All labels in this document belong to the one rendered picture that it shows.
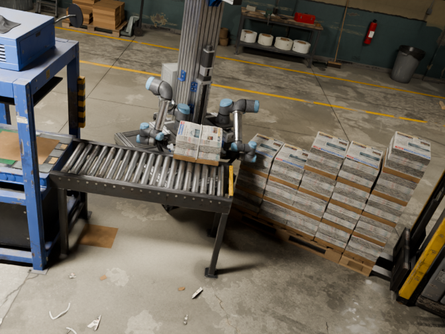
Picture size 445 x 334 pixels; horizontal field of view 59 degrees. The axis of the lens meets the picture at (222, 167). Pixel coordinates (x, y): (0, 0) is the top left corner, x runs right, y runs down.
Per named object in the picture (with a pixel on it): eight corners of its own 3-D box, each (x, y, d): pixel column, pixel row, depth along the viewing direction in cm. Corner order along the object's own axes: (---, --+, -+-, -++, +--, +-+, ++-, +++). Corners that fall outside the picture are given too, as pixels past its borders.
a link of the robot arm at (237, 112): (233, 95, 349) (233, 149, 338) (245, 97, 351) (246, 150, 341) (229, 100, 360) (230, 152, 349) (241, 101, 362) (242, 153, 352)
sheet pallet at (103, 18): (127, 28, 918) (128, 2, 889) (118, 37, 849) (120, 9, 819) (75, 18, 909) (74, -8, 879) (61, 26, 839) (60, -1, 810)
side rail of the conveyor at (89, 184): (229, 210, 306) (232, 197, 300) (228, 214, 301) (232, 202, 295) (51, 183, 296) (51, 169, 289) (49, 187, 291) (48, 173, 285)
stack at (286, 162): (240, 198, 438) (257, 132, 394) (344, 240, 408) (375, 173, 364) (226, 217, 406) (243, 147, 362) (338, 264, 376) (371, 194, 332)
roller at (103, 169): (116, 152, 334) (116, 146, 331) (101, 183, 294) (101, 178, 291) (110, 151, 333) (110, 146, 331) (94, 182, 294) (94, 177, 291)
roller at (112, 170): (124, 153, 334) (124, 148, 332) (110, 185, 294) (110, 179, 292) (118, 152, 334) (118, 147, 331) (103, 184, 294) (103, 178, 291)
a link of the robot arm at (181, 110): (184, 122, 363) (186, 109, 356) (171, 118, 367) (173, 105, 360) (191, 118, 373) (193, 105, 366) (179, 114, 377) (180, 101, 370)
